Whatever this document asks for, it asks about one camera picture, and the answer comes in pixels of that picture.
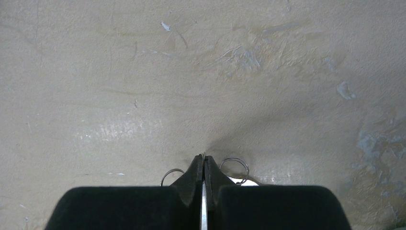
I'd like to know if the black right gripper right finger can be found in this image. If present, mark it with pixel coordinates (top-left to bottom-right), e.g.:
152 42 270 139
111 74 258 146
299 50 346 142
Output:
204 156 351 230

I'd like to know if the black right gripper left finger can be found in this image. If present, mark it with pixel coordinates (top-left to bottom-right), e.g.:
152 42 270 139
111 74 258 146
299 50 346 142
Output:
45 155 203 230

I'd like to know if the metal key organizer ring plate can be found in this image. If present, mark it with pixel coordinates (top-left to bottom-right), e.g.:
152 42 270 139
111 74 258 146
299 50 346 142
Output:
159 152 261 230

